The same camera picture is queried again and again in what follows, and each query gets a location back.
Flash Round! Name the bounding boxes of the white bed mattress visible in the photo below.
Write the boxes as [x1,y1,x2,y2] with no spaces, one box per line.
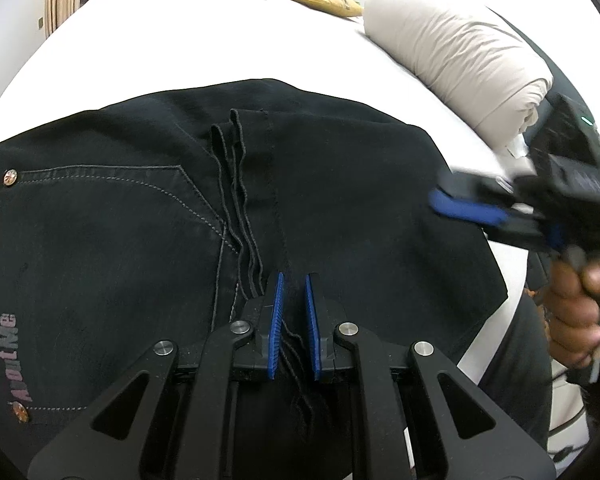
[0,0,531,367]

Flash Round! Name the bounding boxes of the rolled cream duvet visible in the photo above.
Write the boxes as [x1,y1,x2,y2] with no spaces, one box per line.
[362,0,555,150]

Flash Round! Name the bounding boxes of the person's right hand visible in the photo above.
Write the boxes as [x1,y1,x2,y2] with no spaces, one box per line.
[542,259,600,375]

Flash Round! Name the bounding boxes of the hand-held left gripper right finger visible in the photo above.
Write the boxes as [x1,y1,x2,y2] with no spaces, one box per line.
[305,273,557,480]

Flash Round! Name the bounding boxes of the black pants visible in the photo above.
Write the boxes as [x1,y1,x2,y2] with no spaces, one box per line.
[0,77,511,480]

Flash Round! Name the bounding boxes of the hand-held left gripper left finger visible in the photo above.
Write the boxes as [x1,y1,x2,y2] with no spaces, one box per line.
[27,272,287,480]

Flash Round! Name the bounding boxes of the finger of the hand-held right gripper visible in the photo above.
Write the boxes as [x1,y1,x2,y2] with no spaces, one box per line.
[429,171,521,232]
[482,217,567,257]

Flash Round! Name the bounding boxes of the white crumpled paper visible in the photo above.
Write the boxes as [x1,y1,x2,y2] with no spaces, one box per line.
[502,139,532,162]

